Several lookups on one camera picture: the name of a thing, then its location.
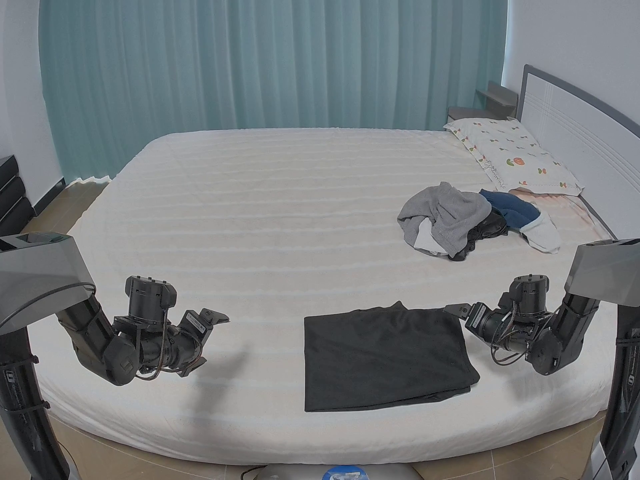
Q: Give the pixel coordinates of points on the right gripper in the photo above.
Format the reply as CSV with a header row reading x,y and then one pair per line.
x,y
487,325

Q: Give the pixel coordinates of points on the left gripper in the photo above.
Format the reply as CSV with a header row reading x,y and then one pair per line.
x,y
185,343

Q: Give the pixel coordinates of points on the black T-shirt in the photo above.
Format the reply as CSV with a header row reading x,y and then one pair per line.
x,y
385,358

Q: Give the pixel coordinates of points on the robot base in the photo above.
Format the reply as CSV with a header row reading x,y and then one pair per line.
x,y
300,473

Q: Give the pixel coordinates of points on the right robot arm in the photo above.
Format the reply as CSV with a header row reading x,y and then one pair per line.
x,y
600,278

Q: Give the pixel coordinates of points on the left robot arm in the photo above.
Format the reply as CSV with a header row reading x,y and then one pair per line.
x,y
45,273

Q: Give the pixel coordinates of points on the pile of clothes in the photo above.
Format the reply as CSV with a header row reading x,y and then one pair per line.
x,y
450,218

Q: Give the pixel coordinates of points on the bed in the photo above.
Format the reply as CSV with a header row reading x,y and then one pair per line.
x,y
275,218

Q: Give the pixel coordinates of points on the white printed pillow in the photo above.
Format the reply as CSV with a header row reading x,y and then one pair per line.
x,y
515,155

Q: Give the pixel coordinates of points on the dark grey chest of drawers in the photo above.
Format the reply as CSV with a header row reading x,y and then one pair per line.
x,y
15,198

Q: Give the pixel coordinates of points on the blue-green curtain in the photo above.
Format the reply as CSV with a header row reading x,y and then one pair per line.
x,y
275,53

